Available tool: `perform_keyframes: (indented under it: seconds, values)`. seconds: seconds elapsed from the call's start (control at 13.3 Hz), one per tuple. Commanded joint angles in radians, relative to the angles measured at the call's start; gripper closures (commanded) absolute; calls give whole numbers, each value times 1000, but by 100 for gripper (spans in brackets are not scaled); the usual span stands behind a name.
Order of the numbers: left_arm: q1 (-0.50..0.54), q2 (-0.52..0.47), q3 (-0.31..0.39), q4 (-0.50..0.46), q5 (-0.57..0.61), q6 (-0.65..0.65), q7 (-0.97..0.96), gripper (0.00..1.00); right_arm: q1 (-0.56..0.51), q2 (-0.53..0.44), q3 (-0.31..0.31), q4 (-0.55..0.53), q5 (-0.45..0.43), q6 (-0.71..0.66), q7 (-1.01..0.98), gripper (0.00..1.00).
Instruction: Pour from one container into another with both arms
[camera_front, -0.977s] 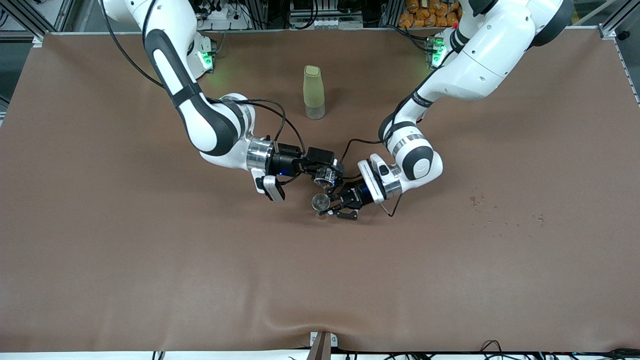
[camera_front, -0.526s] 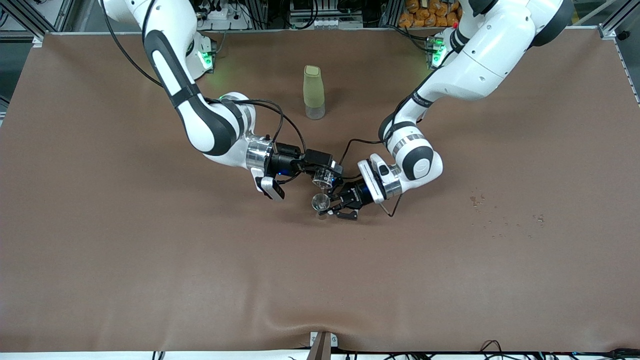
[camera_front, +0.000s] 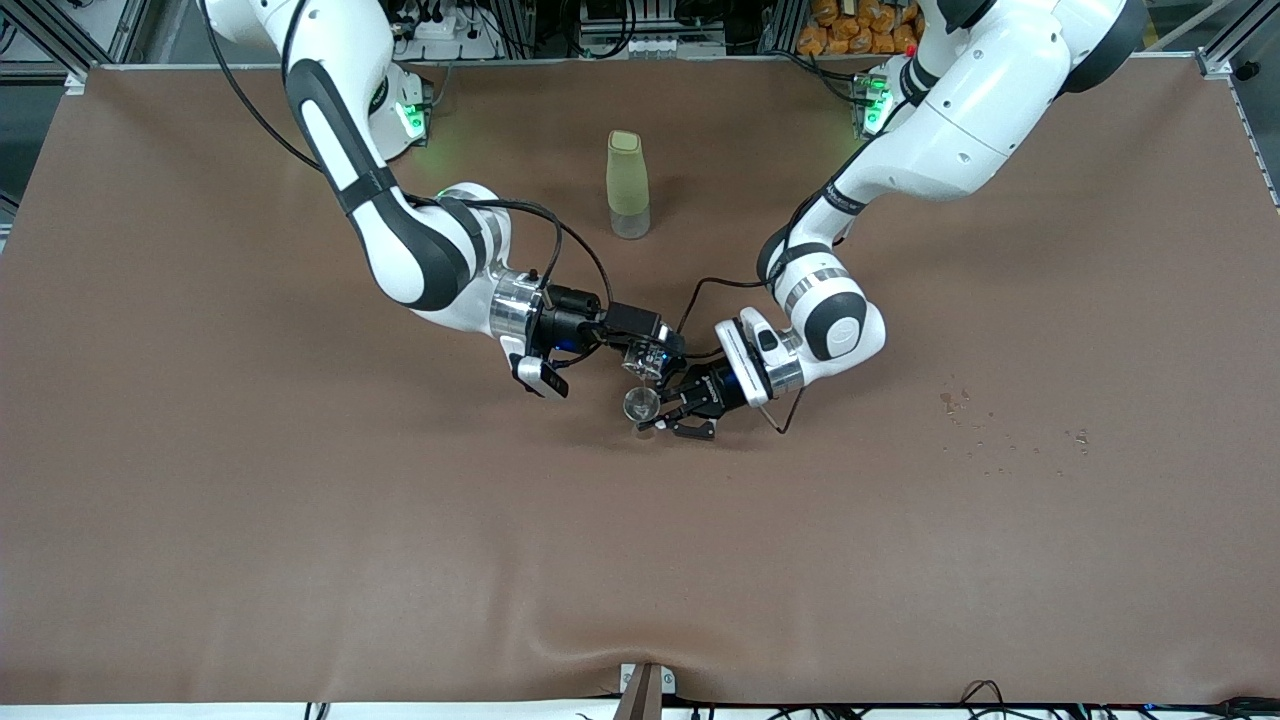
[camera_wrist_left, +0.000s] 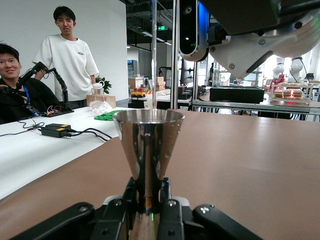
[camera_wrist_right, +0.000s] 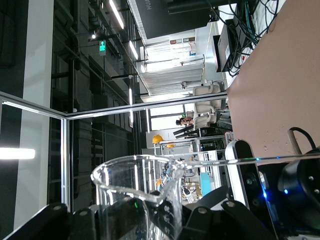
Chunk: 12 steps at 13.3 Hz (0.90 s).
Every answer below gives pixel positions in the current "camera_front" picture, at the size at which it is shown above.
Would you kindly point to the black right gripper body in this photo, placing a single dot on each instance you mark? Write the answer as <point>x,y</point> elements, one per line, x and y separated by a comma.
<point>568,322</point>

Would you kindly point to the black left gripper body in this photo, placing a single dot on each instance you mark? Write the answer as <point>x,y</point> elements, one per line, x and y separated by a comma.
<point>716,393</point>

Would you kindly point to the clear glass measuring beaker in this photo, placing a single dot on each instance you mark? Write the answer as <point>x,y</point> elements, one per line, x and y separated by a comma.
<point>645,360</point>

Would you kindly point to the steel double jigger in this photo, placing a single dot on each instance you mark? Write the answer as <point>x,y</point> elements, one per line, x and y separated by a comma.
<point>640,403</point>

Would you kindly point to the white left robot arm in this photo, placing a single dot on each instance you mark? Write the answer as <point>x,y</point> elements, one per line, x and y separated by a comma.
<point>960,110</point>

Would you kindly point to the tall green shaker bottle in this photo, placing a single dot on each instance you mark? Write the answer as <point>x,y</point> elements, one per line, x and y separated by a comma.
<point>627,185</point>

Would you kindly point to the brown table mat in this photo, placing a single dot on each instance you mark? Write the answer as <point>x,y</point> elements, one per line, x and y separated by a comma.
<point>640,520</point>

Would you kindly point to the grey connector box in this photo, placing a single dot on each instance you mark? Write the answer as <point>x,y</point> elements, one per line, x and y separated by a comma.
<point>650,45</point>

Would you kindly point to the white power strip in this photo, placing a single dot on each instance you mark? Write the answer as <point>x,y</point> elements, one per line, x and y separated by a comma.
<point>440,32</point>

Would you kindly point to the orange bags pile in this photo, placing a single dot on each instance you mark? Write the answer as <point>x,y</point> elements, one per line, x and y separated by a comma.
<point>850,35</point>

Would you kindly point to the clear liquid droplet cluster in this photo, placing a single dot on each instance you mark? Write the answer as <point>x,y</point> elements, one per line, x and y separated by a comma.
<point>1081,436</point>

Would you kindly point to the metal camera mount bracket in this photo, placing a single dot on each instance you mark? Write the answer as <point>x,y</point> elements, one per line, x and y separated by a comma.
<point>645,700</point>

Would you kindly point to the aluminium frame rail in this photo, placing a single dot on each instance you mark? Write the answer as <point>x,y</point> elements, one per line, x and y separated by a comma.
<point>76,82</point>
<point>1215,62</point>

